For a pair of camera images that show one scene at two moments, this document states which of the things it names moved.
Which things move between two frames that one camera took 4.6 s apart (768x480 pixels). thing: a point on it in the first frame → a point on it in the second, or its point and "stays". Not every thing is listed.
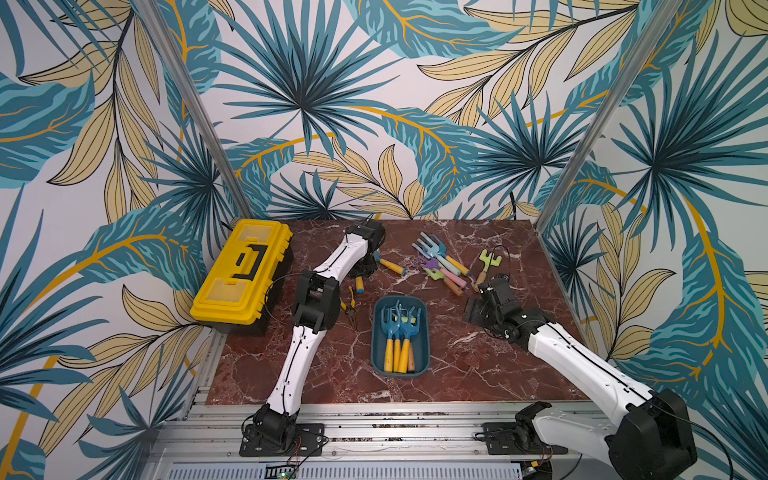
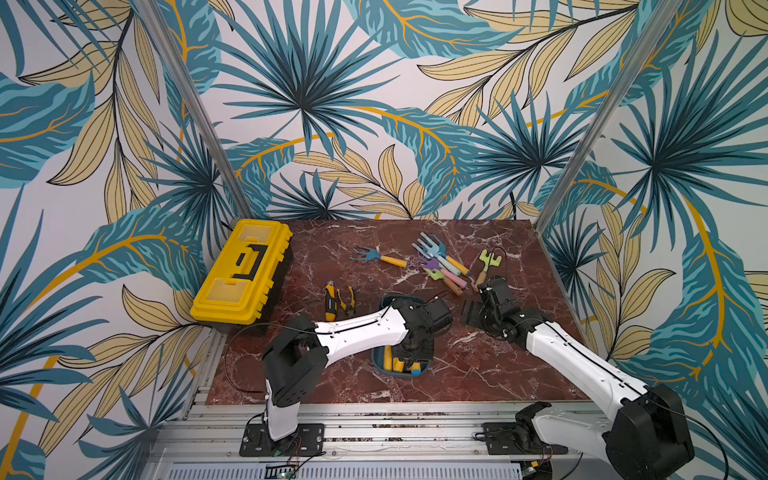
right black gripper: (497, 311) stays
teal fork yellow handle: (443, 252) stays
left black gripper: (371, 269) → (429, 352)
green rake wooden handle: (488, 260) stays
